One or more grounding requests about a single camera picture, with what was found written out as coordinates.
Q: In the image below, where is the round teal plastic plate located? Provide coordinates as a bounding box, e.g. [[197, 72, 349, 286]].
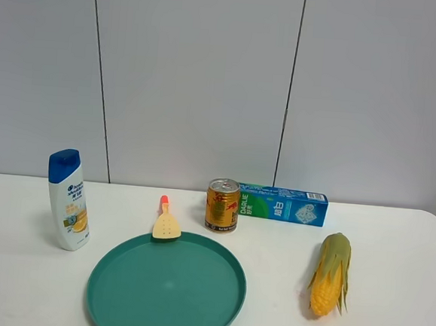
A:
[[85, 232, 247, 326]]

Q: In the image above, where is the yellow corn cob with husk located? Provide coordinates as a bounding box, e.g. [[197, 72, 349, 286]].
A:
[[308, 232, 352, 317]]

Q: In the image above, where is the blue green toothpaste box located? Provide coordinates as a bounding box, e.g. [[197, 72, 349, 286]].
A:
[[238, 183, 329, 227]]

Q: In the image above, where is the white blue shampoo bottle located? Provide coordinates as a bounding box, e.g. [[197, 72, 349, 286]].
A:
[[47, 149, 90, 251]]

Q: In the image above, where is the yellow toy spatula red handle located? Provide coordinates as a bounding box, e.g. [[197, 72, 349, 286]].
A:
[[152, 195, 181, 240]]

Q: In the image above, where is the gold energy drink can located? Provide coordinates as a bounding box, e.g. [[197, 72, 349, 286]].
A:
[[205, 178, 241, 233]]

